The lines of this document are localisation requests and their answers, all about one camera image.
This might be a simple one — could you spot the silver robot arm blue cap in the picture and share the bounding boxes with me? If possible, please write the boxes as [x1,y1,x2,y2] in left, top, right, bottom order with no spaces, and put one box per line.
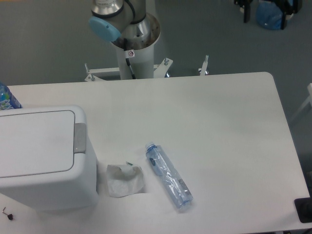
[89,0,160,50]

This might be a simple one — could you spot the grey trash can push button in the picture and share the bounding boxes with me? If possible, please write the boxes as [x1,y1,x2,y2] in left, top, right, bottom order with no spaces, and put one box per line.
[74,123,87,154]

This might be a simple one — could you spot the white trash can body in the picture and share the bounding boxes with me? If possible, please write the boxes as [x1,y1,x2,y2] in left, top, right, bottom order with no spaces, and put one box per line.
[0,105,98,211]

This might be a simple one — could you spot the white trash can lid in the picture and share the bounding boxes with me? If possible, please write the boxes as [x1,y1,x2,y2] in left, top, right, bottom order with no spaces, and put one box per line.
[0,110,75,178]

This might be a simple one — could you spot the crumpled white paper wrapper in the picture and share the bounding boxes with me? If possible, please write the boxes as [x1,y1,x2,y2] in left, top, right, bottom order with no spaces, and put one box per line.
[106,161,145,198]

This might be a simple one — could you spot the empty clear plastic bottle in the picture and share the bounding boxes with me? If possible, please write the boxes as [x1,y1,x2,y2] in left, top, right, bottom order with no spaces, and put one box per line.
[145,142,193,209]

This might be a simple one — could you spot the blue labelled drink bottle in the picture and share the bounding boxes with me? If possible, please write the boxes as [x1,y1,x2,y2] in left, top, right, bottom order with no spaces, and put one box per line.
[0,82,22,110]

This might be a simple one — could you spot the blue bag on floor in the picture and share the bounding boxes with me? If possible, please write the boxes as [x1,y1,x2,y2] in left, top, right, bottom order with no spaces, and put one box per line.
[256,0,295,30]

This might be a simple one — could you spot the white furniture leg right edge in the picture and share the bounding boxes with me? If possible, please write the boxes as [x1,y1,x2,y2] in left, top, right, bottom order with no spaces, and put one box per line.
[290,83,312,126]

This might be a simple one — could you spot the black clamp at table edge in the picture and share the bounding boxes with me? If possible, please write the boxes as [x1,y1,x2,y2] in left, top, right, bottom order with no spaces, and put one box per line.
[294,197,312,223]

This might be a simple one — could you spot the small black hex key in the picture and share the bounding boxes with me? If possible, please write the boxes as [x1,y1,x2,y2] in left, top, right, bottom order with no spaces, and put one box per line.
[2,207,14,221]

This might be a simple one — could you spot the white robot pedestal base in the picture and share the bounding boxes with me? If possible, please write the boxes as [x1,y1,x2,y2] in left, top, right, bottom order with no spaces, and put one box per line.
[84,31,210,82]

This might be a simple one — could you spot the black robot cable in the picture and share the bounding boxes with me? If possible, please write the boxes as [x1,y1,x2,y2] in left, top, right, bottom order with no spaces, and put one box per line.
[123,38,136,79]

